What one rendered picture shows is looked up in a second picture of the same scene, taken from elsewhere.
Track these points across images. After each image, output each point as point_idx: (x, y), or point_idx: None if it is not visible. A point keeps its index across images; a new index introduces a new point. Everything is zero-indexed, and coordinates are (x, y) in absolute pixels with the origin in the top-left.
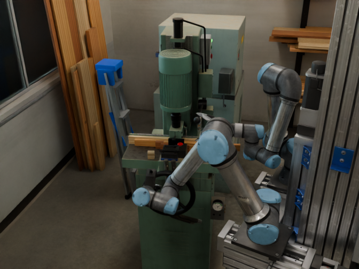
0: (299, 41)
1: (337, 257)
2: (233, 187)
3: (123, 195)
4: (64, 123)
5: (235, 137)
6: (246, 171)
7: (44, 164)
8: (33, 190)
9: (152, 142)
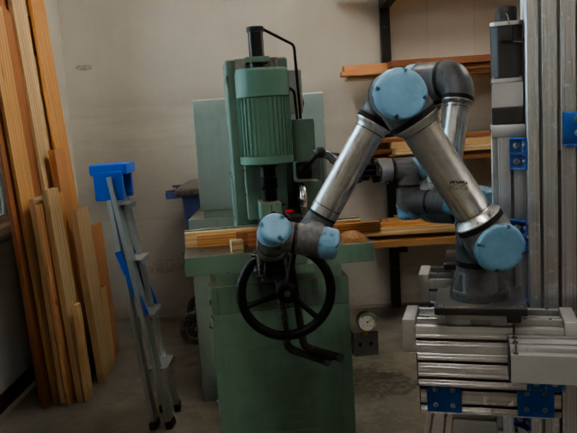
0: (394, 147)
1: None
2: (440, 165)
3: (144, 426)
4: (9, 318)
5: (382, 180)
6: (354, 363)
7: None
8: None
9: (229, 237)
